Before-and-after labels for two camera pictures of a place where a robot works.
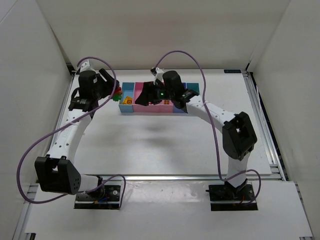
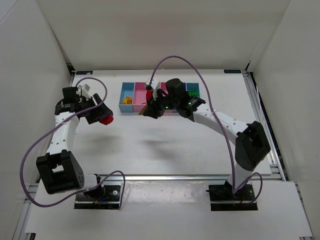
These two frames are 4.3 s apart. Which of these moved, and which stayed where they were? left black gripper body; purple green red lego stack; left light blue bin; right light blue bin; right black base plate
Moved: purple green red lego stack; left black gripper body
Stayed: right black base plate; left light blue bin; right light blue bin
